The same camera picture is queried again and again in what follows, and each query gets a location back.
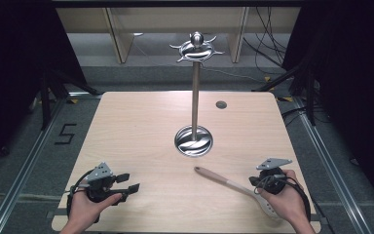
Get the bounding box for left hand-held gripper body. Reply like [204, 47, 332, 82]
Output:
[85, 161, 125, 205]

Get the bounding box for beige wooden shelf unit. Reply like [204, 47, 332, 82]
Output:
[55, 6, 302, 64]

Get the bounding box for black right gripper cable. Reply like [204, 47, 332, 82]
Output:
[253, 175, 313, 222]

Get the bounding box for dark curtain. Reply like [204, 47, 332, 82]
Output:
[0, 0, 89, 178]
[280, 0, 374, 209]

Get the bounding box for metal floor rail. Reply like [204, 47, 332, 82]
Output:
[0, 92, 103, 234]
[291, 97, 373, 234]

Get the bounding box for thin white floor cable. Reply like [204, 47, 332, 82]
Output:
[200, 65, 259, 84]

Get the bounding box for black tripod stand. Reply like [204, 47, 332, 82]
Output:
[37, 67, 102, 132]
[252, 63, 319, 127]

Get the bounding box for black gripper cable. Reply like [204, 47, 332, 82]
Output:
[65, 169, 95, 224]
[253, 175, 313, 222]

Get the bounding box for person's left hand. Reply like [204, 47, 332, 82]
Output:
[67, 189, 124, 229]

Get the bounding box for person's right hand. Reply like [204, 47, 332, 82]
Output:
[258, 169, 309, 226]

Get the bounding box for wooden handled white slotted spatula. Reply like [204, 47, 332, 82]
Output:
[193, 166, 282, 220]

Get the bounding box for bundle of black hanging cables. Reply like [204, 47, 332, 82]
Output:
[242, 6, 290, 68]

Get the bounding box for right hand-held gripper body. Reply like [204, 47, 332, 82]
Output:
[248, 157, 293, 196]

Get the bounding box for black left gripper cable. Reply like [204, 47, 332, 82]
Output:
[65, 169, 95, 224]

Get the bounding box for steel utensil hanging stand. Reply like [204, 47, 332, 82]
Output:
[168, 30, 225, 158]

